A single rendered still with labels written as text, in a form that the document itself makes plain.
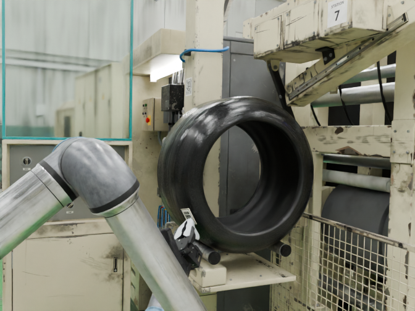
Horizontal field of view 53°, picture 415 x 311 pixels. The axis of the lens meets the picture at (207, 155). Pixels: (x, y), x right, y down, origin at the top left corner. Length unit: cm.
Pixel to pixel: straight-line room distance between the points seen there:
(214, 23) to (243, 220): 82
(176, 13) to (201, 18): 1009
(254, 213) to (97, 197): 100
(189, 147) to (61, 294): 102
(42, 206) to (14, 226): 7
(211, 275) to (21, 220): 70
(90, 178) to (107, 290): 128
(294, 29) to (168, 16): 1021
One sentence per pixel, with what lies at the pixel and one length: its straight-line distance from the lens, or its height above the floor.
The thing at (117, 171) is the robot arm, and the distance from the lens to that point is 86.
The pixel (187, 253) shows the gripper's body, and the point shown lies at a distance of 125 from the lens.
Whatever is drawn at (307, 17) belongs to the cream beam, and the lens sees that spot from 155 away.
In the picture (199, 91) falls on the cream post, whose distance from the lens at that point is 174.
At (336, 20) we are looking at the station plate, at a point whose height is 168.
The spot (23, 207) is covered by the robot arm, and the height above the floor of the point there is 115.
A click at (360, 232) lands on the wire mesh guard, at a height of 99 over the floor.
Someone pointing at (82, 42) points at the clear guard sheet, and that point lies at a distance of 201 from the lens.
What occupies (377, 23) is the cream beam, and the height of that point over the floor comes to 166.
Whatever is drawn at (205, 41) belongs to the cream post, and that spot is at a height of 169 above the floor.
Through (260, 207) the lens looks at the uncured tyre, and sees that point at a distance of 176.
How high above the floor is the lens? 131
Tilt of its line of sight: 3 degrees down
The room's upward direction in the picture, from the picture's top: 1 degrees clockwise
